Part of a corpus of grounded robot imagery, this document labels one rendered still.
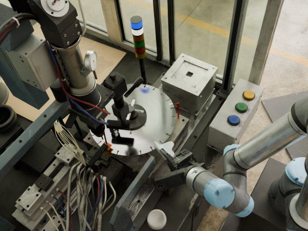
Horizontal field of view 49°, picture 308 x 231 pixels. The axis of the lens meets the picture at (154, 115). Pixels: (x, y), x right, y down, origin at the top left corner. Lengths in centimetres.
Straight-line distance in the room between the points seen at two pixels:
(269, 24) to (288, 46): 172
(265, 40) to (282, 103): 129
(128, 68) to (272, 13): 78
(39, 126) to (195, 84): 64
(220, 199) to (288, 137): 25
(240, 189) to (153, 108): 45
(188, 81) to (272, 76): 138
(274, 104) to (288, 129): 163
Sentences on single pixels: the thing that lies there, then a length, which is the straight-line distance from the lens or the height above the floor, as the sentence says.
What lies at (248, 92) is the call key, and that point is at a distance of 142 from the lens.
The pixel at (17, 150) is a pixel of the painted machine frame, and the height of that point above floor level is 105.
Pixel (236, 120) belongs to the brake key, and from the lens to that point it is 134.
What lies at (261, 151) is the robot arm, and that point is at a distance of 101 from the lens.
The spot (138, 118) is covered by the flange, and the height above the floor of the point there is 96.
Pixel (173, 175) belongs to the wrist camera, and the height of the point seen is 99.
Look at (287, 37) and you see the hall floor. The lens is 309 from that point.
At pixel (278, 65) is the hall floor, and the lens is 284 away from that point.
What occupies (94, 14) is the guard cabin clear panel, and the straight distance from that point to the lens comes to 185.
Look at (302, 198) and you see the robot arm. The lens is 102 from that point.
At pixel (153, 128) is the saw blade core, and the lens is 125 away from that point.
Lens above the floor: 200
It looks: 55 degrees down
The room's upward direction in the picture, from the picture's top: 6 degrees counter-clockwise
